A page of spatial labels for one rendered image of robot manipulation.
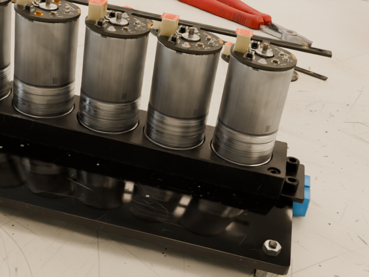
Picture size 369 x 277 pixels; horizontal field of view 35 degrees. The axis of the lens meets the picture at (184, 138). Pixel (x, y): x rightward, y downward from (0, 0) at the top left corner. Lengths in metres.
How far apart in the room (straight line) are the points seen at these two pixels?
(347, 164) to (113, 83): 0.13
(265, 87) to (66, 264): 0.09
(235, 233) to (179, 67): 0.06
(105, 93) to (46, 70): 0.02
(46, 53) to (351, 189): 0.14
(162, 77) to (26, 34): 0.05
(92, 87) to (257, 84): 0.06
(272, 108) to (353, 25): 0.31
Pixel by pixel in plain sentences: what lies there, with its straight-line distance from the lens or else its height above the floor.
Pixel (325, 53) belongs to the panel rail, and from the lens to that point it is 0.24.
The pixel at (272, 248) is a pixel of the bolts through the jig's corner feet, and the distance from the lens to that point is 0.20.
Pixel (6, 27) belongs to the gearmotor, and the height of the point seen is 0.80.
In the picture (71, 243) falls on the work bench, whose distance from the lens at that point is 0.21.
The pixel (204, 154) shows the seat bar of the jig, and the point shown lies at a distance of 0.23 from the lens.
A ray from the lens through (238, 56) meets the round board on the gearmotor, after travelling 0.22.
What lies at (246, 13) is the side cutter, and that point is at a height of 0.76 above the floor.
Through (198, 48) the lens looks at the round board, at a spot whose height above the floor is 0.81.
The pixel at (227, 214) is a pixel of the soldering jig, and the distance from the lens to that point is 0.22.
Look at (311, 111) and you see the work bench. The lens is 0.34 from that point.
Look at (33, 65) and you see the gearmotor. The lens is 0.23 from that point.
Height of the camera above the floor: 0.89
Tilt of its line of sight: 29 degrees down
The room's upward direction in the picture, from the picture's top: 10 degrees clockwise
